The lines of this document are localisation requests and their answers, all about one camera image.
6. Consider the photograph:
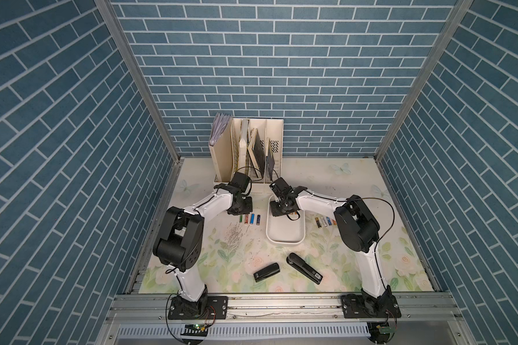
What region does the small black stapler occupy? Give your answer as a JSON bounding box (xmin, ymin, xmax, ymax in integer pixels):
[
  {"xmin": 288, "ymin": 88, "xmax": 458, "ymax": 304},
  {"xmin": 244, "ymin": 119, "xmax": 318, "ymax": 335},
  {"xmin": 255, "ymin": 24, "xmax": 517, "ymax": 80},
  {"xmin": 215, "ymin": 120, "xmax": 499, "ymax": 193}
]
[{"xmin": 253, "ymin": 262, "xmax": 280, "ymax": 283}]

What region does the white ribbed cable duct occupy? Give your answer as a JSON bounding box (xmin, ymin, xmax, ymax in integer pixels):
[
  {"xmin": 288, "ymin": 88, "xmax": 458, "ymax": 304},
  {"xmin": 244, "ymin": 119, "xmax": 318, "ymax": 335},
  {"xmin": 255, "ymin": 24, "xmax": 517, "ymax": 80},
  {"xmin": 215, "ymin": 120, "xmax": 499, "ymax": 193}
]
[{"xmin": 117, "ymin": 322, "xmax": 371, "ymax": 341}]

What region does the white plastic storage tray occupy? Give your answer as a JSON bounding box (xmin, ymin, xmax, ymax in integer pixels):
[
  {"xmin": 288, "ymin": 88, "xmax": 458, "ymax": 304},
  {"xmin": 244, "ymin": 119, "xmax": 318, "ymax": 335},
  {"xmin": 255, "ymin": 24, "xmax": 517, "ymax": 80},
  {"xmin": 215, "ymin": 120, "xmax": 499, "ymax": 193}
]
[{"xmin": 266, "ymin": 195, "xmax": 306, "ymax": 246}]

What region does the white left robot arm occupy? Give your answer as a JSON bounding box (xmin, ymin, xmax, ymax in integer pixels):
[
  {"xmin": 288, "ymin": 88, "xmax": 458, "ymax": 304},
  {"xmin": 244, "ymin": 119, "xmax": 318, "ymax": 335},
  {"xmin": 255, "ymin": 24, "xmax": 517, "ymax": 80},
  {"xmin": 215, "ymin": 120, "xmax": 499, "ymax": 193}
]
[{"xmin": 153, "ymin": 172, "xmax": 253, "ymax": 304}]

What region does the beige file organizer rack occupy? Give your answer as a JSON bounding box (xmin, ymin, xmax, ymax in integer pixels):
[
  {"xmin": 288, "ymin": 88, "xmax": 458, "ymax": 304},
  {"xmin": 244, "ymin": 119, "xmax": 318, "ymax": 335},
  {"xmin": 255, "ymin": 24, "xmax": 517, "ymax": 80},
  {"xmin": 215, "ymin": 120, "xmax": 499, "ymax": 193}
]
[{"xmin": 209, "ymin": 116, "xmax": 283, "ymax": 183}]

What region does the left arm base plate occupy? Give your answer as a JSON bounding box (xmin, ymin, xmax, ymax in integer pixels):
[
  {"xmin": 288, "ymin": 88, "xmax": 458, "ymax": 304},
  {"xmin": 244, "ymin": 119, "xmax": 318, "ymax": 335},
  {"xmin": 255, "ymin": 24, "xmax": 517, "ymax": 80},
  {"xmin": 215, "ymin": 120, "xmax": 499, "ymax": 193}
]
[{"xmin": 167, "ymin": 296, "xmax": 229, "ymax": 321}]

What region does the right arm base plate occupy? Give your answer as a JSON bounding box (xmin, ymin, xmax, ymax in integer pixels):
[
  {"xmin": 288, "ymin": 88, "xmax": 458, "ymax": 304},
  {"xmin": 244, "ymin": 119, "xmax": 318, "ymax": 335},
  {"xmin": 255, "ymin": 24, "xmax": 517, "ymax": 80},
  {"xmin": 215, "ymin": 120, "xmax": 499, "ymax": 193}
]
[{"xmin": 340, "ymin": 293, "xmax": 401, "ymax": 319}]

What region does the large black stapler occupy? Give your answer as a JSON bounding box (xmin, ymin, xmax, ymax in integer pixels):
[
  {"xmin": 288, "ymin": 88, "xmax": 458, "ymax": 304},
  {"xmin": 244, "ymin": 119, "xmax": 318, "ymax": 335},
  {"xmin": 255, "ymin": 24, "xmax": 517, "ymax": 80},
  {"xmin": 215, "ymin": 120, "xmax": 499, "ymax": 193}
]
[{"xmin": 286, "ymin": 252, "xmax": 323, "ymax": 285}]

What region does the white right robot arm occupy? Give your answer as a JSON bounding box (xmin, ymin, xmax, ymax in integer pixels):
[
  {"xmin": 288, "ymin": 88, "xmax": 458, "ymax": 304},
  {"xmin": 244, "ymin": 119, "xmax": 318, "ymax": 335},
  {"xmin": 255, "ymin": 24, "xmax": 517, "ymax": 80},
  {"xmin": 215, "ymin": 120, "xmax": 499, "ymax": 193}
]
[{"xmin": 270, "ymin": 178, "xmax": 391, "ymax": 299}]

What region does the dark small notebook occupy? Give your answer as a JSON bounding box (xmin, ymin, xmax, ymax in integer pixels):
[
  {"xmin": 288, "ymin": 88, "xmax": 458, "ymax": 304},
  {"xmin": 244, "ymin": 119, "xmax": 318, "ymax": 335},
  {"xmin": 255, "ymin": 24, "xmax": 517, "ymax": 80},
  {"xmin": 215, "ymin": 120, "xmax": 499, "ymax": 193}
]
[{"xmin": 266, "ymin": 138, "xmax": 275, "ymax": 181}]

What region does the purple paper stack folder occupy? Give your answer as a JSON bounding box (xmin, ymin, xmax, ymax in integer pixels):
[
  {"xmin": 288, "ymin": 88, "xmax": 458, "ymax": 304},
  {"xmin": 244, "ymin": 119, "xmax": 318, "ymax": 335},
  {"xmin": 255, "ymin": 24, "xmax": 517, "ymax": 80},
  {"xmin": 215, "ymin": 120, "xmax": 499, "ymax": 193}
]
[{"xmin": 209, "ymin": 113, "xmax": 232, "ymax": 147}]

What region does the aluminium front rail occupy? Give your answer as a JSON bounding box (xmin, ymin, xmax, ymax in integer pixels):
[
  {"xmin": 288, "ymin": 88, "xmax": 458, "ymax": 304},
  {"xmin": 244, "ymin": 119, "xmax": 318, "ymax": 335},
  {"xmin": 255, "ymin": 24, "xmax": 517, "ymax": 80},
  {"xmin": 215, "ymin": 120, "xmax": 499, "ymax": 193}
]
[{"xmin": 105, "ymin": 292, "xmax": 463, "ymax": 324}]

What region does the black framed tablet board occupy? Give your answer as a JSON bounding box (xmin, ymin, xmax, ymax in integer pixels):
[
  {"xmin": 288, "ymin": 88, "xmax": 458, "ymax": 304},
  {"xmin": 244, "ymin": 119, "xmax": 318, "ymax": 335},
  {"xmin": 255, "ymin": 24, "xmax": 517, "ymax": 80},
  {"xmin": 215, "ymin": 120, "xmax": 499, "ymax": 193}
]
[{"xmin": 247, "ymin": 128, "xmax": 266, "ymax": 178}]

